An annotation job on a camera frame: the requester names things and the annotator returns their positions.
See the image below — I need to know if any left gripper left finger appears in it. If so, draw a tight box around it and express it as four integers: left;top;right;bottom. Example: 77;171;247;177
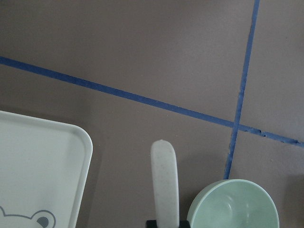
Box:
145;220;158;228

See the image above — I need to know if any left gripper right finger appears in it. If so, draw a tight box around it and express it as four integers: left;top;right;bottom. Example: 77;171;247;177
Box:
179;220;191;228

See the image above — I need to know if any white speckled spoon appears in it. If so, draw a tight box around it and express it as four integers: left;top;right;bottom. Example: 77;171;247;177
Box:
150;140;180;228

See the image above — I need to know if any mint green bowl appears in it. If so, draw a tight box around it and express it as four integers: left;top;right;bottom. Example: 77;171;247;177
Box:
187;179;280;228

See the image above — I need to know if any white bear tray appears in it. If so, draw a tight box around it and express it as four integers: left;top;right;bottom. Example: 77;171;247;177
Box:
0;111;93;228

